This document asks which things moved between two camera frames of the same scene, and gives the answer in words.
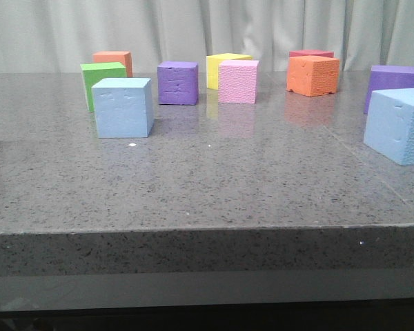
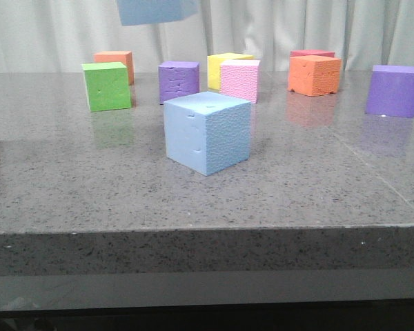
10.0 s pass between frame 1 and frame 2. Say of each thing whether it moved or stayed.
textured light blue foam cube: moved
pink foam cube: stayed
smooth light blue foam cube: moved
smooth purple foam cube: stayed
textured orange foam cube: stayed
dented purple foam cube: stayed
